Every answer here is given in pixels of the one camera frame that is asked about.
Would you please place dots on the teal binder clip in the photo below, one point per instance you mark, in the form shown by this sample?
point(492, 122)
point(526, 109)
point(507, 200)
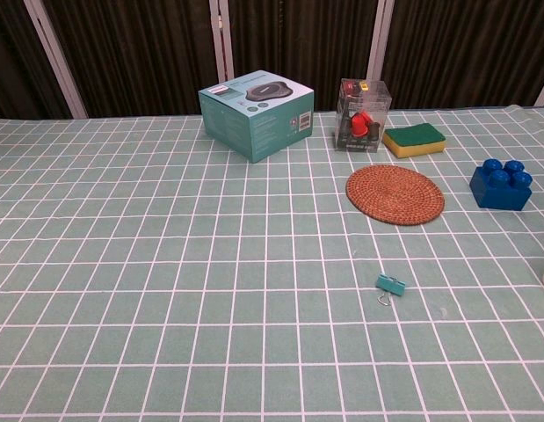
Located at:
point(391, 284)

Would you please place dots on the green checked tablecloth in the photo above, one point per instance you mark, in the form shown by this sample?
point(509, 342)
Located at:
point(166, 285)

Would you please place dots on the teal cardboard product box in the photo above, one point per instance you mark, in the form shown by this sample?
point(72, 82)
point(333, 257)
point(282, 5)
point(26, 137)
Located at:
point(236, 127)

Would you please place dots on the dark brown plastic piece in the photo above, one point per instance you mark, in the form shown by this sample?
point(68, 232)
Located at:
point(375, 131)

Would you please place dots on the dark pleated curtain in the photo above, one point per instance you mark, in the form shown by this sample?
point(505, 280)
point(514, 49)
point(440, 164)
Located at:
point(139, 53)

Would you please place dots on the round woven rattan coaster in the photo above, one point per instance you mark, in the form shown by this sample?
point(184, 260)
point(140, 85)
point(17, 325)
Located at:
point(394, 195)

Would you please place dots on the yellow green sponge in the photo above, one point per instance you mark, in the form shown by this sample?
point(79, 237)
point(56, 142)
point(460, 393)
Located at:
point(414, 140)

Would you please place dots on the blue toy building block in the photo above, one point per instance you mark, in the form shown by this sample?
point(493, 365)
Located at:
point(500, 191)

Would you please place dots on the clear plastic display box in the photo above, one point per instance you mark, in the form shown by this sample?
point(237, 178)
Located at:
point(364, 101)

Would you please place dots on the red plastic cone piece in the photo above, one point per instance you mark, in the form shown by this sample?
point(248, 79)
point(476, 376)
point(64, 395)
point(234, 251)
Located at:
point(359, 124)

